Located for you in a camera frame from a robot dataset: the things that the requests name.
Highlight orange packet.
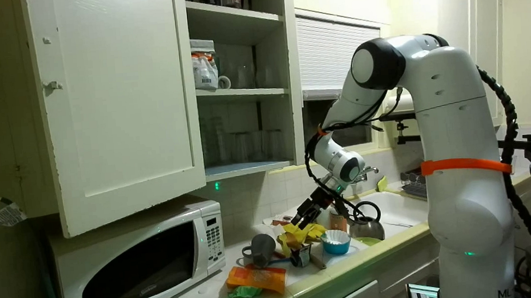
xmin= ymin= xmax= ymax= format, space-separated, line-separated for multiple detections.
xmin=225 ymin=262 xmax=289 ymax=298

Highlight steel kettle with black handle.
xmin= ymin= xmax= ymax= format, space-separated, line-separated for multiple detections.
xmin=346 ymin=199 xmax=386 ymax=244

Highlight camera on mount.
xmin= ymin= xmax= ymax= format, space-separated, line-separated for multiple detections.
xmin=378 ymin=108 xmax=420 ymax=146

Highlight white window blind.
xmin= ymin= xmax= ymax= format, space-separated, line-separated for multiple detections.
xmin=295 ymin=9 xmax=386 ymax=102

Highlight tall white cabinet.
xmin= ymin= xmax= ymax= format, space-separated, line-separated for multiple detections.
xmin=386 ymin=0 xmax=518 ymax=135

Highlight white cabinet door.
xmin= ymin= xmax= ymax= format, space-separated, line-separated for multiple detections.
xmin=22 ymin=0 xmax=211 ymax=241

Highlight white plate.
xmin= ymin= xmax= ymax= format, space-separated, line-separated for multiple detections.
xmin=319 ymin=238 xmax=371 ymax=267

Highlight blue bowl with paper filter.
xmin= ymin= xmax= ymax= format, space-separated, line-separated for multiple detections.
xmin=320 ymin=229 xmax=353 ymax=257

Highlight small dark carton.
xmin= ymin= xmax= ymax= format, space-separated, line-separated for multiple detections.
xmin=289 ymin=243 xmax=314 ymax=269

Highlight white sink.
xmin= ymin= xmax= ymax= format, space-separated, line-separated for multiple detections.
xmin=351 ymin=187 xmax=431 ymax=233

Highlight white microwave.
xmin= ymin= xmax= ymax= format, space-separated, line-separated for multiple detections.
xmin=45 ymin=193 xmax=230 ymax=298

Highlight green plate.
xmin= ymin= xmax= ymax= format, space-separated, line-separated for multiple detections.
xmin=355 ymin=235 xmax=383 ymax=248

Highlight brown cup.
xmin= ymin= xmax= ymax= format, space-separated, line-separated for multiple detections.
xmin=329 ymin=208 xmax=349 ymax=234

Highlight white and orange bag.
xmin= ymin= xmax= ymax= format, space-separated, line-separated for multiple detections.
xmin=190 ymin=38 xmax=221 ymax=92

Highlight chrome tap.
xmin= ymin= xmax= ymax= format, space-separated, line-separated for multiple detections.
xmin=351 ymin=165 xmax=381 ymax=184

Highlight row of tall clear glasses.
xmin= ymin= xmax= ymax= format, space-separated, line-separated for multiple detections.
xmin=199 ymin=111 xmax=290 ymax=168

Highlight green crumpled wrapper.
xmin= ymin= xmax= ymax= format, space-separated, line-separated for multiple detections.
xmin=228 ymin=284 xmax=264 ymax=298

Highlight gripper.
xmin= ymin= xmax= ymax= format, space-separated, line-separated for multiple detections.
xmin=289 ymin=186 xmax=344 ymax=231

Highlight dish rack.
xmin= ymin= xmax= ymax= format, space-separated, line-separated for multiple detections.
xmin=400 ymin=169 xmax=429 ymax=201

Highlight yellow rubber gloves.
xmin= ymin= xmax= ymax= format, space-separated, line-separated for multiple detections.
xmin=276 ymin=220 xmax=329 ymax=257

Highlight microwave door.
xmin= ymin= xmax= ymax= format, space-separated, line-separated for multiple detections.
xmin=58 ymin=214 xmax=212 ymax=298

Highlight white wall cabinet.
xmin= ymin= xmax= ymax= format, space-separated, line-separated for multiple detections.
xmin=22 ymin=0 xmax=312 ymax=241

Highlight grey mug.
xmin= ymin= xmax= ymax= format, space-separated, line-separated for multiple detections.
xmin=240 ymin=232 xmax=279 ymax=270

